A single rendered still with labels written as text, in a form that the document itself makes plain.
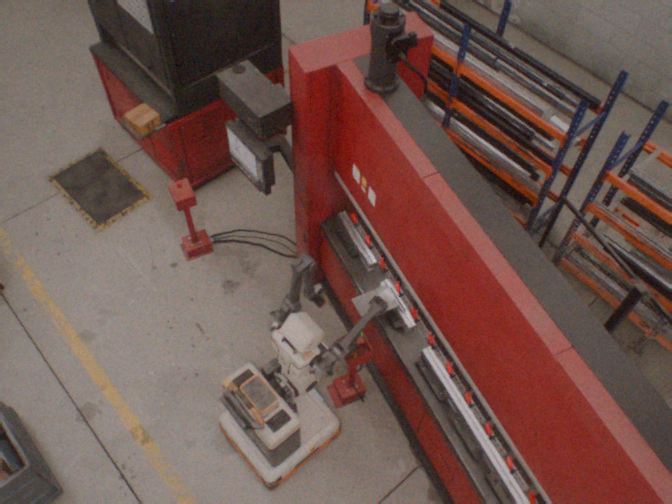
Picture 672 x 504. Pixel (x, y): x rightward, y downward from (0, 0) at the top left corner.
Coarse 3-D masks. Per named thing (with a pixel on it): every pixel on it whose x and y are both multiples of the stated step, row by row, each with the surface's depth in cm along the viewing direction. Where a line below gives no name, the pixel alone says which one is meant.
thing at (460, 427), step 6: (456, 414) 389; (450, 420) 389; (456, 426) 384; (462, 426) 384; (462, 432) 382; (468, 432) 382; (462, 438) 381; (468, 438) 380; (468, 444) 378; (474, 444) 378; (474, 456) 374; (480, 456) 374
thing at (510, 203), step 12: (456, 144) 590; (468, 156) 586; (480, 168) 577; (492, 180) 567; (504, 180) 565; (504, 192) 553; (516, 192) 562; (504, 204) 556; (516, 204) 546; (528, 204) 557
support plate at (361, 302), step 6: (378, 288) 428; (384, 288) 428; (366, 294) 425; (372, 294) 425; (354, 300) 422; (360, 300) 422; (366, 300) 422; (390, 300) 423; (360, 306) 419; (366, 306) 419; (390, 306) 420; (396, 306) 420; (360, 312) 417
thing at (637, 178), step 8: (632, 168) 434; (632, 176) 430; (640, 176) 428; (648, 176) 430; (632, 184) 432; (640, 184) 428; (648, 184) 423; (656, 184) 426; (648, 192) 426; (656, 192) 422; (664, 192) 420; (656, 200) 424; (664, 200) 420
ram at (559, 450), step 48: (336, 144) 413; (384, 192) 367; (384, 240) 395; (432, 240) 330; (432, 288) 353; (480, 288) 301; (480, 336) 319; (480, 384) 340; (528, 384) 291; (528, 432) 308; (576, 432) 267; (576, 480) 282; (624, 480) 247
